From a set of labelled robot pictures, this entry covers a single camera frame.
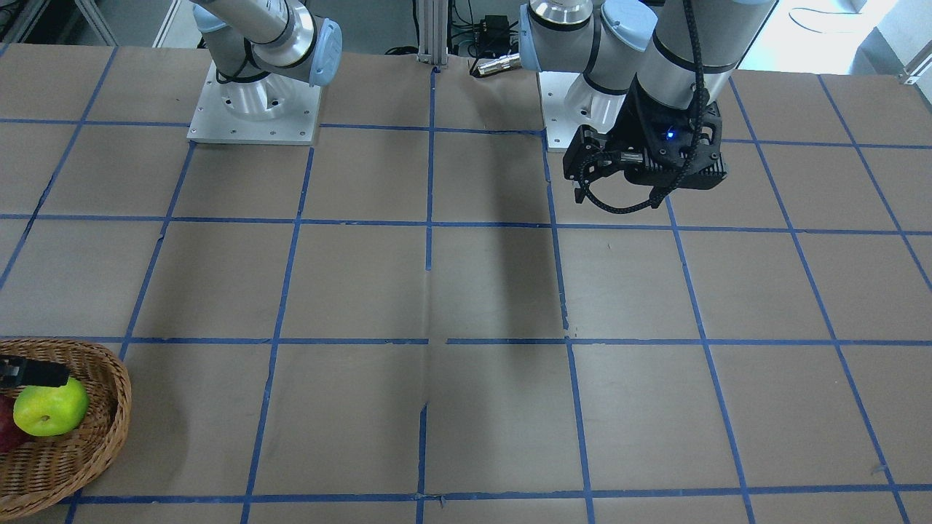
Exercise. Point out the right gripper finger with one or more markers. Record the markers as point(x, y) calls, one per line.
point(17, 371)

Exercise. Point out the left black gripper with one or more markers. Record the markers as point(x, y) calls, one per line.
point(632, 125)

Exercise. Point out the green apple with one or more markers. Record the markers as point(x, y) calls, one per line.
point(51, 411)

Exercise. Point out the dark red apple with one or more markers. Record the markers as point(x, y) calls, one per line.
point(12, 436)

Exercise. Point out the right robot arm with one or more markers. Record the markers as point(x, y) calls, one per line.
point(271, 60)

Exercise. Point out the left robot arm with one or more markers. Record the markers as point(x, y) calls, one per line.
point(667, 67)

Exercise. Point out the wicker basket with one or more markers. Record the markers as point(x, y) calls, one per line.
point(45, 470)

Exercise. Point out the silver connector plug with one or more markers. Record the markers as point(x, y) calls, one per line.
point(498, 65)

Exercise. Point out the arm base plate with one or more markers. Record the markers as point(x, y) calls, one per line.
point(271, 111)
point(568, 102)

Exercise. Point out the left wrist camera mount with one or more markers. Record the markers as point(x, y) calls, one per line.
point(664, 135)

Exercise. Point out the aluminium frame post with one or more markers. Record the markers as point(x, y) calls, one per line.
point(433, 18)

